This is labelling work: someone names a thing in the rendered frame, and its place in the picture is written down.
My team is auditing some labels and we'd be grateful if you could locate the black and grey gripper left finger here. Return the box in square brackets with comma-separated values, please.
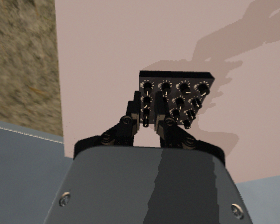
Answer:
[73, 91, 141, 160]

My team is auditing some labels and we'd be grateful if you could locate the black knob box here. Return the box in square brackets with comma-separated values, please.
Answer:
[139, 71, 215, 129]

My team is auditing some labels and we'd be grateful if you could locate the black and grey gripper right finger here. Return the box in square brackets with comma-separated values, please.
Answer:
[154, 91, 226, 167]

